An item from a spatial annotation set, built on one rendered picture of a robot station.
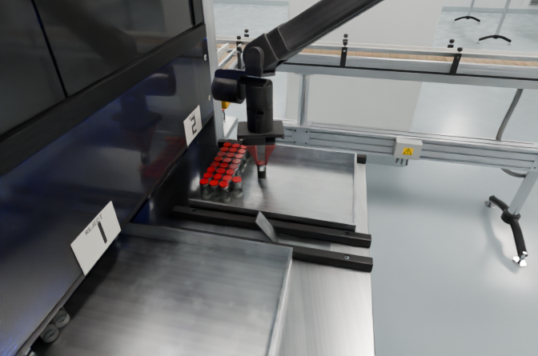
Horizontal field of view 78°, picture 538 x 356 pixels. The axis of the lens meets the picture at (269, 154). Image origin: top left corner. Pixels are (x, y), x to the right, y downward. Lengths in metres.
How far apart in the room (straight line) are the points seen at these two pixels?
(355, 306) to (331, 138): 1.25
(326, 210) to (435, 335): 1.07
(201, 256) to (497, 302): 1.53
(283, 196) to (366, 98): 1.62
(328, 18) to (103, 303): 0.61
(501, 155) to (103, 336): 1.76
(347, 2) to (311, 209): 0.41
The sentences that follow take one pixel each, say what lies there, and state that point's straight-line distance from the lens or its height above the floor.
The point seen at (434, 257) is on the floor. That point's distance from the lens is 1.98.
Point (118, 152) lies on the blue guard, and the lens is 0.54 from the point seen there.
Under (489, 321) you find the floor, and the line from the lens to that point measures 1.85.
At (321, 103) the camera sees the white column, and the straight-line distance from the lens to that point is 2.32.
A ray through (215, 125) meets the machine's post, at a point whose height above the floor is 0.95.
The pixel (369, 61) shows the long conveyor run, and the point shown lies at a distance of 1.58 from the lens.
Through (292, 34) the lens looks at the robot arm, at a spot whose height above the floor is 1.22.
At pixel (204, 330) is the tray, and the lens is 0.57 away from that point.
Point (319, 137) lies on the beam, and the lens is 1.76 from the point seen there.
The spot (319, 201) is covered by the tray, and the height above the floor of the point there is 0.88.
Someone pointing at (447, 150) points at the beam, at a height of 0.50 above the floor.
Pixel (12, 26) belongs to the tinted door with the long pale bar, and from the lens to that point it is 0.43.
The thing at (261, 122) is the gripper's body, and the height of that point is 1.05.
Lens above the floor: 1.37
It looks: 33 degrees down
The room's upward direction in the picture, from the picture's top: straight up
